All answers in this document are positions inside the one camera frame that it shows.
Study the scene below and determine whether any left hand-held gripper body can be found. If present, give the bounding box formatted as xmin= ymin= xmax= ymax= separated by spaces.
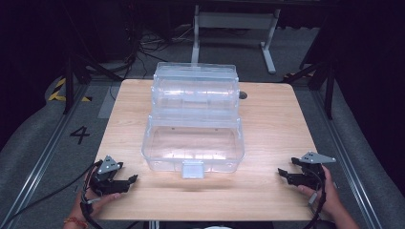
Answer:
xmin=89 ymin=155 xmax=130 ymax=198

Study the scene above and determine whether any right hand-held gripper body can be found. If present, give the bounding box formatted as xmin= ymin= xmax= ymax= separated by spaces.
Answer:
xmin=288 ymin=151 xmax=337 ymax=192

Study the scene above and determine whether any clear plastic storage box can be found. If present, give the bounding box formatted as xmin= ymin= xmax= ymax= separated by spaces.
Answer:
xmin=140 ymin=61 xmax=245 ymax=179

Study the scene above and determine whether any person's left hand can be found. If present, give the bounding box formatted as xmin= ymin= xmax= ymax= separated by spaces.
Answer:
xmin=70 ymin=186 xmax=122 ymax=224

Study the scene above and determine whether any person's right hand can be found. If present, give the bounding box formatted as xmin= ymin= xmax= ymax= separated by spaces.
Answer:
xmin=297 ymin=165 xmax=344 ymax=221

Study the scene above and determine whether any black metal stand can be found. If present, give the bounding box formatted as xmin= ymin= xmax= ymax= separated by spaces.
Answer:
xmin=282 ymin=58 xmax=336 ymax=121
xmin=62 ymin=52 xmax=126 ymax=115

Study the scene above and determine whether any yellow black floor tape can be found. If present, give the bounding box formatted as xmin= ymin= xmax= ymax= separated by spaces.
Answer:
xmin=47 ymin=77 xmax=94 ymax=103

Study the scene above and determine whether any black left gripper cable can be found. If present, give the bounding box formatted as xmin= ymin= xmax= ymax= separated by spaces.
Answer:
xmin=0 ymin=159 xmax=106 ymax=229

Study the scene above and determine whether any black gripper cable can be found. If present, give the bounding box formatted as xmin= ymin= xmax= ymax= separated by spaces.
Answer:
xmin=0 ymin=159 xmax=106 ymax=229
xmin=302 ymin=168 xmax=329 ymax=229

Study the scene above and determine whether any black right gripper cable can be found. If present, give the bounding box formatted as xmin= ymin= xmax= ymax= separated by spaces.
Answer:
xmin=302 ymin=168 xmax=329 ymax=229

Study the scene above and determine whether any aluminium floor rail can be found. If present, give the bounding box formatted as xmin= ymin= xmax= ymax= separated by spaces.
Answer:
xmin=0 ymin=84 xmax=92 ymax=228
xmin=309 ymin=90 xmax=383 ymax=229

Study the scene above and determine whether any orange bead bracelet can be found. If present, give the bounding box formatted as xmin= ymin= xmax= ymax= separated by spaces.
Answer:
xmin=63 ymin=217 xmax=89 ymax=229

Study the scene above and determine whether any bundle of black floor cables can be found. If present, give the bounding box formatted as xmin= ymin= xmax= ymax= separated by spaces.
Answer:
xmin=125 ymin=22 xmax=196 ymax=79

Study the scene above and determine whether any white metal desk frame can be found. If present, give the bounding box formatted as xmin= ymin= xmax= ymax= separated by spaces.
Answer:
xmin=190 ymin=4 xmax=282 ymax=75

